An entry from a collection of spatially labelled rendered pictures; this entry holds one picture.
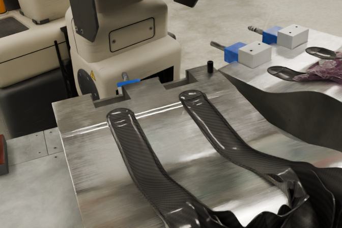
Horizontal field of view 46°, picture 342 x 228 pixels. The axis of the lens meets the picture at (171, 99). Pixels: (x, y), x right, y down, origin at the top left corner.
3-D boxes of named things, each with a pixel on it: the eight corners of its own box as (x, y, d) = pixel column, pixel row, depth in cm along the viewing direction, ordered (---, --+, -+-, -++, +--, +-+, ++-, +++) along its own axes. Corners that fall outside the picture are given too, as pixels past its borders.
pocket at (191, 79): (158, 96, 67) (155, 76, 65) (188, 88, 68) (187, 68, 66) (168, 110, 63) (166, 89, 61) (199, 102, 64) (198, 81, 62)
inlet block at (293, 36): (240, 42, 88) (240, 18, 85) (256, 35, 90) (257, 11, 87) (290, 62, 79) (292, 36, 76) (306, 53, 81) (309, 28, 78)
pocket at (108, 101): (93, 113, 64) (89, 93, 62) (125, 105, 65) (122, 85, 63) (99, 129, 60) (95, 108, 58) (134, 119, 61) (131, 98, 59)
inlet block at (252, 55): (203, 58, 82) (202, 34, 79) (221, 51, 85) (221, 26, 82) (252, 82, 73) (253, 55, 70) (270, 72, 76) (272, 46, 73)
